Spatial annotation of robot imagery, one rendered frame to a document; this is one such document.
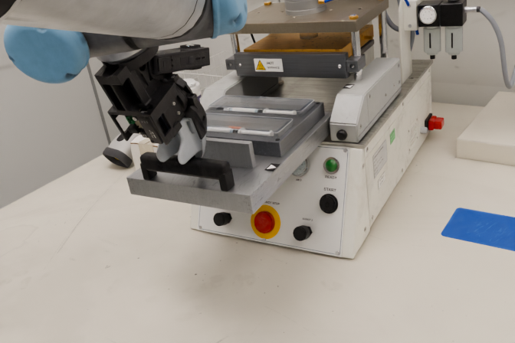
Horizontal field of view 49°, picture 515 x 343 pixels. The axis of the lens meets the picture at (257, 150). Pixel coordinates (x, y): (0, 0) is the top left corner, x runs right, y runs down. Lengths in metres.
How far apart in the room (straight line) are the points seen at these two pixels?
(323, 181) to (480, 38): 0.70
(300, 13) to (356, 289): 0.51
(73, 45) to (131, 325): 0.53
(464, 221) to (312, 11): 0.47
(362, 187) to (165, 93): 0.41
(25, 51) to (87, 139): 2.08
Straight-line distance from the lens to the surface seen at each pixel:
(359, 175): 0.96
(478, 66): 1.56
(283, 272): 0.98
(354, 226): 0.97
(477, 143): 1.27
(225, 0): 0.50
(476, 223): 1.08
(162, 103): 0.71
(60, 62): 0.55
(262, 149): 0.86
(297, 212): 1.01
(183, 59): 0.75
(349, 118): 0.95
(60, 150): 2.55
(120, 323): 0.96
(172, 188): 0.83
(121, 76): 0.68
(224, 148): 0.84
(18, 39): 0.55
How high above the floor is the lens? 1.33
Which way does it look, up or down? 24 degrees down
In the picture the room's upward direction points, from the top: 9 degrees counter-clockwise
